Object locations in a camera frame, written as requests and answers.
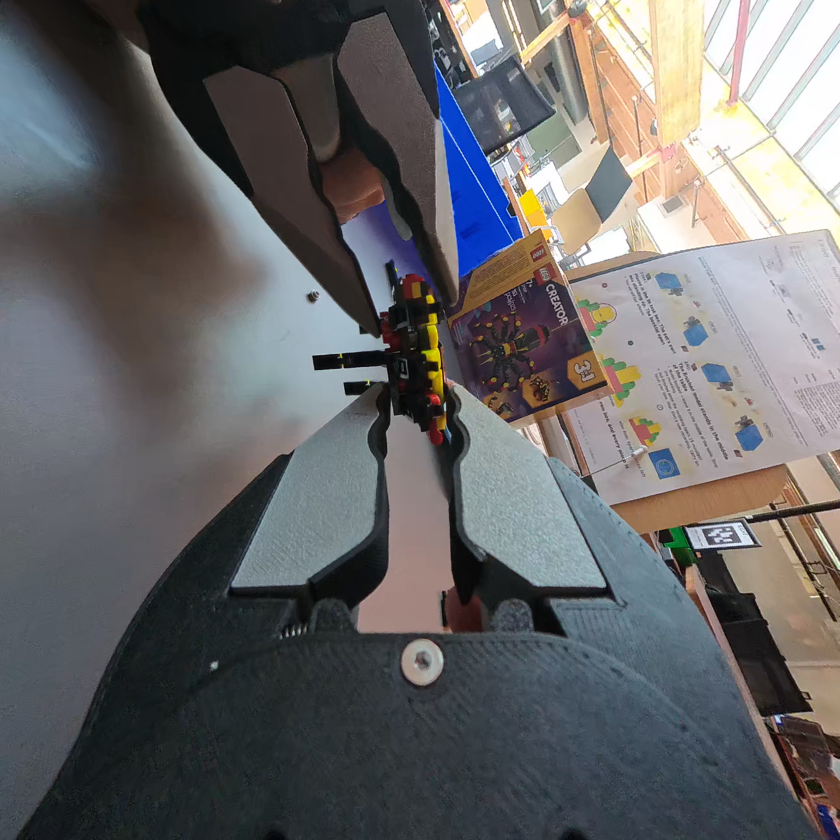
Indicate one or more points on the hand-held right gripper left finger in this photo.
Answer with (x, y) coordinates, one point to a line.
(308, 518)

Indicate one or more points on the white instruction sheet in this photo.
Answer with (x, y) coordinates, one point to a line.
(722, 361)

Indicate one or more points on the black yellow lego spider model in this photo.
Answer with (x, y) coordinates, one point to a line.
(420, 367)

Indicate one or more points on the yellow plastic bin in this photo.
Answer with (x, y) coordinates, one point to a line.
(535, 216)

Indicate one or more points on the person's left hand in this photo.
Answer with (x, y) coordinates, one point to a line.
(354, 184)

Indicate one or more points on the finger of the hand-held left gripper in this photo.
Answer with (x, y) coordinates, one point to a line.
(400, 98)
(275, 144)

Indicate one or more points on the long black yellow lego piece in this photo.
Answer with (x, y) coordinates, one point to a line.
(392, 272)

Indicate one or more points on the black white marker tag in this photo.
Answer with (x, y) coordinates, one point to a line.
(722, 535)

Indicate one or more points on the purple yellow lego box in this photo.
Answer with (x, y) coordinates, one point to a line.
(525, 334)

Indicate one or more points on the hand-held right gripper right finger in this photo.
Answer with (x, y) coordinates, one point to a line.
(531, 518)

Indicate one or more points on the tan chair with black back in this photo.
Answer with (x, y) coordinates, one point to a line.
(590, 210)

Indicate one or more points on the blue plastic bin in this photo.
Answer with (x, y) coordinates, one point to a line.
(485, 236)
(459, 124)

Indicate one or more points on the wooden display board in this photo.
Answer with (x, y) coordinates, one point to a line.
(689, 512)

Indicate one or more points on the green plastic bin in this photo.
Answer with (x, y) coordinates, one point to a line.
(679, 548)

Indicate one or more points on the black monitor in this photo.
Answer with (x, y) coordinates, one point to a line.
(754, 643)

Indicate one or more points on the black mesh office chair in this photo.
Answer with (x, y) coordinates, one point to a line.
(505, 105)

